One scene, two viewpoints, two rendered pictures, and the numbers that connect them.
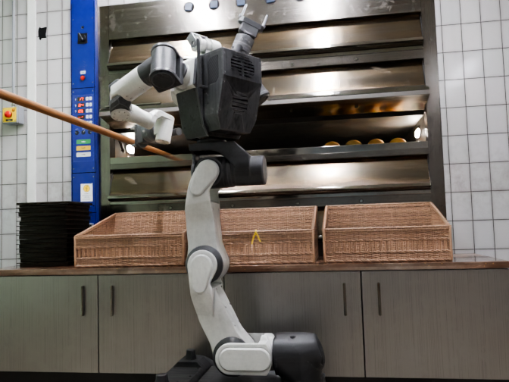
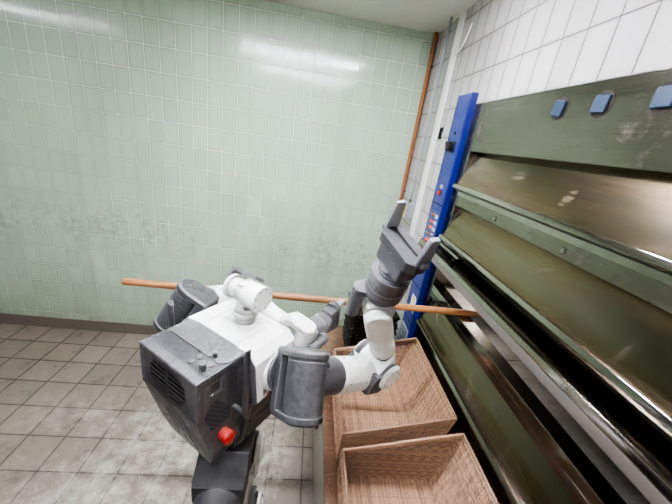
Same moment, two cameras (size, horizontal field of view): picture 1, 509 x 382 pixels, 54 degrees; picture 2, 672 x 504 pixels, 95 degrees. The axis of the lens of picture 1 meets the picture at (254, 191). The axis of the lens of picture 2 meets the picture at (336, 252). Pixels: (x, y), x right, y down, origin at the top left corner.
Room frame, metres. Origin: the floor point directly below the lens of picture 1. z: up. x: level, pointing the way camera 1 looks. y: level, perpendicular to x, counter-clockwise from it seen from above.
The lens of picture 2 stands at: (1.99, -0.52, 1.86)
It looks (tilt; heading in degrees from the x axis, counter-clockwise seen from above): 20 degrees down; 75
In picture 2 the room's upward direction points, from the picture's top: 9 degrees clockwise
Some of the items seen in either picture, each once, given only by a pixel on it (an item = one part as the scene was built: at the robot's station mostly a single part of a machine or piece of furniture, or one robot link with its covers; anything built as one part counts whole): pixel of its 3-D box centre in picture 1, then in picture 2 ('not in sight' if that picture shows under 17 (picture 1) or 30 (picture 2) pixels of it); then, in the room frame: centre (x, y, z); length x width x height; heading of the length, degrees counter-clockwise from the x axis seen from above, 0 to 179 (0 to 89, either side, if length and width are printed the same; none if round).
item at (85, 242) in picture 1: (145, 236); (382, 389); (2.64, 0.57, 0.72); 0.56 x 0.49 x 0.28; 81
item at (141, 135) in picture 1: (146, 133); (325, 320); (2.26, 0.48, 1.19); 0.12 x 0.10 x 0.13; 45
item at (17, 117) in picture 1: (13, 115); (407, 209); (3.00, 1.44, 1.46); 0.10 x 0.07 x 0.10; 81
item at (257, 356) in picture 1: (247, 352); not in sight; (1.93, 0.04, 0.28); 0.21 x 0.20 x 0.13; 80
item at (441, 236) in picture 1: (382, 230); not in sight; (2.45, -0.61, 0.72); 0.56 x 0.49 x 0.28; 80
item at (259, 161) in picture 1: (229, 164); (227, 460); (1.94, 0.10, 0.99); 0.28 x 0.13 x 0.18; 80
